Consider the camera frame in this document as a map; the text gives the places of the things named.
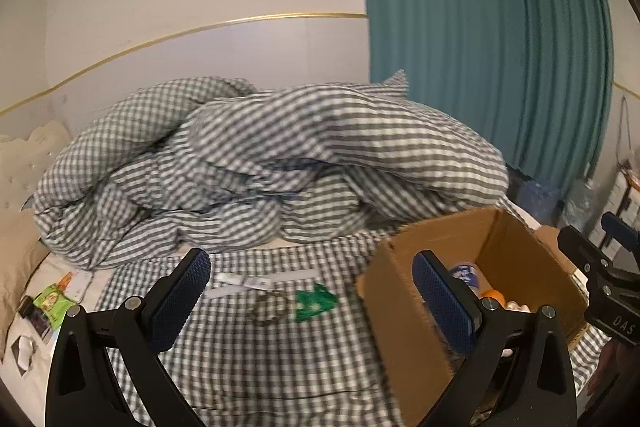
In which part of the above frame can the dark small packet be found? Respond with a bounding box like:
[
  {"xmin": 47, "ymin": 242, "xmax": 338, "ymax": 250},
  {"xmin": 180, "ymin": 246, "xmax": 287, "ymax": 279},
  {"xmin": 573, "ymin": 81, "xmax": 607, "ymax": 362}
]
[{"xmin": 17, "ymin": 297, "xmax": 53, "ymax": 343}]

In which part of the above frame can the white packet with orange print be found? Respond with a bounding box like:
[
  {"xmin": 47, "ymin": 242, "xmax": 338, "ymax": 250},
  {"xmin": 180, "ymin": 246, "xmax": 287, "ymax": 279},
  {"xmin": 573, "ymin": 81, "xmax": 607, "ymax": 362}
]
[{"xmin": 55, "ymin": 269, "xmax": 96, "ymax": 300}]

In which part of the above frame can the green packet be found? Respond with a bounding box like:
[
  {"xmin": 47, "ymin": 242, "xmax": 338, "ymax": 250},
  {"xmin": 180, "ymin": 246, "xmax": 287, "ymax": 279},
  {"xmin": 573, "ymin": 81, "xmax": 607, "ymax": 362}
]
[{"xmin": 32, "ymin": 283, "xmax": 81, "ymax": 328}]

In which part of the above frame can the blue tissue pack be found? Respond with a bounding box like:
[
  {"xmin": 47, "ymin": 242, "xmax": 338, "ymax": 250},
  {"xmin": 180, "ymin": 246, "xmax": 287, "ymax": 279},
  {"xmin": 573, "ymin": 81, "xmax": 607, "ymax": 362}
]
[{"xmin": 447, "ymin": 262, "xmax": 483, "ymax": 298}]

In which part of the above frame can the grey checkered duvet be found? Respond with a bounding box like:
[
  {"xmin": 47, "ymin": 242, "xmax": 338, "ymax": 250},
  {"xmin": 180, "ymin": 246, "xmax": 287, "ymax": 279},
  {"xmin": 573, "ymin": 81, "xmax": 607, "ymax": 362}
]
[{"xmin": 32, "ymin": 69, "xmax": 511, "ymax": 270}]

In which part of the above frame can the cream tufted headboard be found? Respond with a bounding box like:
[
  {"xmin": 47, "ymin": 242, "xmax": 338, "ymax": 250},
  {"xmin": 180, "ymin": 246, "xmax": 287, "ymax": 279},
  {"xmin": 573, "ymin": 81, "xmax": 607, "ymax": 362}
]
[{"xmin": 0, "ymin": 122, "xmax": 73, "ymax": 258}]

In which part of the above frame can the white plastic strip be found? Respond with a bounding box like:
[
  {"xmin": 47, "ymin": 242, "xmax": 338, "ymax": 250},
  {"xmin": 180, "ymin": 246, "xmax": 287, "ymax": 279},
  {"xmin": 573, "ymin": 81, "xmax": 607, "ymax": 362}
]
[{"xmin": 204, "ymin": 284, "xmax": 266, "ymax": 301}]

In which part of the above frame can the white shelf unit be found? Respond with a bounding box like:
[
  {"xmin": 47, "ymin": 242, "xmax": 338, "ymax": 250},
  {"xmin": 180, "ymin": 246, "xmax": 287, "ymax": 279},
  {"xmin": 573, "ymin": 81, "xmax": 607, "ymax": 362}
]
[{"xmin": 600, "ymin": 164, "xmax": 640, "ymax": 258}]

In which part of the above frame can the green bead bracelet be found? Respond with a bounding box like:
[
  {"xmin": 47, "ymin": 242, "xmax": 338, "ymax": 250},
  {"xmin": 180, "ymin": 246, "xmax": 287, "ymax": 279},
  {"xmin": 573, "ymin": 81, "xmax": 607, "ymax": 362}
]
[{"xmin": 245, "ymin": 289, "xmax": 291, "ymax": 325}]

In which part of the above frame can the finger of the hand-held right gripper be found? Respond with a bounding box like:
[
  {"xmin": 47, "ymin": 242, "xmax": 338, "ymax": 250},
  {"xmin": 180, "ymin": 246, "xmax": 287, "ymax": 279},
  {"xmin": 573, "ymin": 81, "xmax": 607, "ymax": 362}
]
[
  {"xmin": 557, "ymin": 224, "xmax": 640, "ymax": 300},
  {"xmin": 600, "ymin": 212, "xmax": 640, "ymax": 255}
]

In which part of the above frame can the beige pillow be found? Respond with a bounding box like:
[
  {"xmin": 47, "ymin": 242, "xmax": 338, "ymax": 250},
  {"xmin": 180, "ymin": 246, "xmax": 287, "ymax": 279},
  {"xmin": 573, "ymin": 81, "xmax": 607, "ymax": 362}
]
[{"xmin": 0, "ymin": 209, "xmax": 51, "ymax": 358}]

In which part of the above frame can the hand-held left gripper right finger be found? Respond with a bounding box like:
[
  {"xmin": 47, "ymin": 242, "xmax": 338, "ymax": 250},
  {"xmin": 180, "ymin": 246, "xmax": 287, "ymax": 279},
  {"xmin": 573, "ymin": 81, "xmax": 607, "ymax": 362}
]
[{"xmin": 411, "ymin": 250, "xmax": 581, "ymax": 427}]

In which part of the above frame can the teal curtain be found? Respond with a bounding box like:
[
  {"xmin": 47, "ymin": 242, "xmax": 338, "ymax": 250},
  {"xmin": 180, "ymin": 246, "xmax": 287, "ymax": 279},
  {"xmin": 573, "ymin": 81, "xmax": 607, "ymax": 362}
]
[{"xmin": 355, "ymin": 0, "xmax": 616, "ymax": 202}]

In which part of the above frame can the white tube with label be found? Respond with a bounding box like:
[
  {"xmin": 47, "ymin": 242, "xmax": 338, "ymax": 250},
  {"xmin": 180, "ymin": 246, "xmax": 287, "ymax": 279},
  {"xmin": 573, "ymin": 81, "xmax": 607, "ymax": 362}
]
[{"xmin": 217, "ymin": 270, "xmax": 321, "ymax": 289}]

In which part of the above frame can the white paper scrap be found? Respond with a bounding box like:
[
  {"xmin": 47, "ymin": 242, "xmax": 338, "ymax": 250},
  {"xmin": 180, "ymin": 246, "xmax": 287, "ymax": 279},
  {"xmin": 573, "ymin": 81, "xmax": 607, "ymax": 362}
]
[{"xmin": 10, "ymin": 334, "xmax": 37, "ymax": 378}]

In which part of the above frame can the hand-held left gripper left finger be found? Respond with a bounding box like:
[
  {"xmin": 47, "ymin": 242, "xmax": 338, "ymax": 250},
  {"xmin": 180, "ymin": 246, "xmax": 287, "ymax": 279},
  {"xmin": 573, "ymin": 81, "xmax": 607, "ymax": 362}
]
[{"xmin": 45, "ymin": 248, "xmax": 213, "ymax": 427}]

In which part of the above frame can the brown cardboard box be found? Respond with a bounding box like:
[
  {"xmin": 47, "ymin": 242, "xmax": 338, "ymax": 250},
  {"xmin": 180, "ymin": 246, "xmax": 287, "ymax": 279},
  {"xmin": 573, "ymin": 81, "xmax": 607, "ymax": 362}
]
[{"xmin": 356, "ymin": 207, "xmax": 591, "ymax": 427}]

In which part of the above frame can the large clear water jug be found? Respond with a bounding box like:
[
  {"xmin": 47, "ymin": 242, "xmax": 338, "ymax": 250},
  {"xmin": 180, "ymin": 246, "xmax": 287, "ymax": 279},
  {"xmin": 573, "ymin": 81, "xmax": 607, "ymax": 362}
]
[{"xmin": 562, "ymin": 179, "xmax": 601, "ymax": 233}]

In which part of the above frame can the green snack wrapper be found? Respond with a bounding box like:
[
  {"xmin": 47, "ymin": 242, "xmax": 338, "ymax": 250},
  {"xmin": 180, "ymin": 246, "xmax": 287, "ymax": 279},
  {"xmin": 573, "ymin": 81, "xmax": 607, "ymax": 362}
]
[{"xmin": 292, "ymin": 284, "xmax": 338, "ymax": 323}]

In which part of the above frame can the grey checkered bedsheet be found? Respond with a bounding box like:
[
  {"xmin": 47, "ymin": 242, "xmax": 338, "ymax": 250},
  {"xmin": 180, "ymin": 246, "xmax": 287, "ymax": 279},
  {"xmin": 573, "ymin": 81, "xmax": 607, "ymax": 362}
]
[{"xmin": 95, "ymin": 202, "xmax": 616, "ymax": 427}]

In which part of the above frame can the blue bin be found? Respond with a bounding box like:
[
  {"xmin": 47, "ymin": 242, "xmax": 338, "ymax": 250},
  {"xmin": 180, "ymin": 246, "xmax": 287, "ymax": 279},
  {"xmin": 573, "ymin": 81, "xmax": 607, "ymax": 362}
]
[{"xmin": 515, "ymin": 177, "xmax": 561, "ymax": 228}]

